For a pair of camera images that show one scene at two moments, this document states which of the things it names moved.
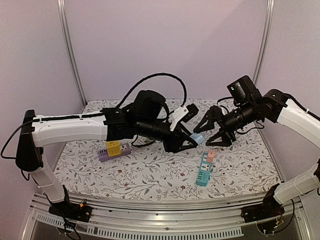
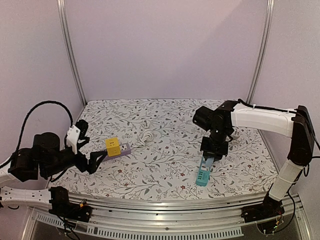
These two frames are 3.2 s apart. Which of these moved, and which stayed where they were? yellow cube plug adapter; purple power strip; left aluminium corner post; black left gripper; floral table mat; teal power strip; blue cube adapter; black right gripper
Moved: blue cube adapter; black right gripper; black left gripper
Stayed: teal power strip; floral table mat; purple power strip; left aluminium corner post; yellow cube plug adapter
